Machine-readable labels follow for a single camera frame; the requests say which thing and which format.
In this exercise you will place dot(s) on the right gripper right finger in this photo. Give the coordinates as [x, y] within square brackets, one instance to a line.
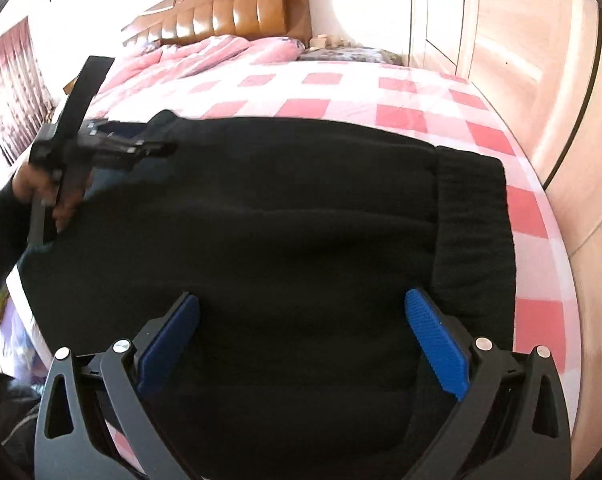
[510, 420]

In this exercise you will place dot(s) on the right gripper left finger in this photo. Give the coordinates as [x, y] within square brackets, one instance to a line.
[93, 421]

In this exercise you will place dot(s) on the black pants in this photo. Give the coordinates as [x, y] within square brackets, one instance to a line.
[300, 240]

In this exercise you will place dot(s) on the person's left hand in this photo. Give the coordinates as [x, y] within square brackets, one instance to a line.
[29, 182]

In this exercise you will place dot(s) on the dark red curtain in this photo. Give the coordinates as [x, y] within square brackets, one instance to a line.
[25, 102]

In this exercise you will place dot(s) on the pink crumpled quilt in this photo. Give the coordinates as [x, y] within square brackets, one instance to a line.
[191, 57]

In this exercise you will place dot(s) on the brown padded wooden headboard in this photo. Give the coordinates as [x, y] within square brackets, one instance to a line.
[190, 21]

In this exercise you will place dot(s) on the pink checkered bed sheet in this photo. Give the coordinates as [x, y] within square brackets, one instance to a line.
[425, 105]

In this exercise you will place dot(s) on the pink wooden wardrobe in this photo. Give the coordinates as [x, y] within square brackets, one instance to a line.
[539, 65]

